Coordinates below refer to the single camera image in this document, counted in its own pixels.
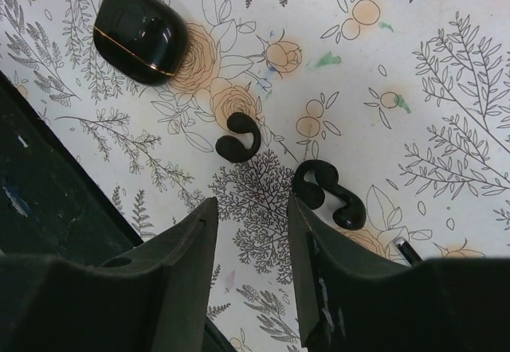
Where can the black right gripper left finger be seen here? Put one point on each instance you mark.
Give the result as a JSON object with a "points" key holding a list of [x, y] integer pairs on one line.
{"points": [[151, 298]]}

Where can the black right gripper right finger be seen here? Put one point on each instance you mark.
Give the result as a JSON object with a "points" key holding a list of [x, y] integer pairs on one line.
{"points": [[351, 299]]}

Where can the black case with gold line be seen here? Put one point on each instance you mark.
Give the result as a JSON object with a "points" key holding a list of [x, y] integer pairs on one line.
{"points": [[144, 39]]}

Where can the black stem earbud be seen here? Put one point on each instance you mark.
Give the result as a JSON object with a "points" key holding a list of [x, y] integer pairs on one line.
{"points": [[407, 251]]}

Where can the floral patterned table mat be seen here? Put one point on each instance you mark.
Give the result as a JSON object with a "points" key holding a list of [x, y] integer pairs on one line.
{"points": [[408, 99]]}

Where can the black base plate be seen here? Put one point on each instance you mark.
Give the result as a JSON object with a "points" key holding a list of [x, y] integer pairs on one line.
{"points": [[51, 207]]}

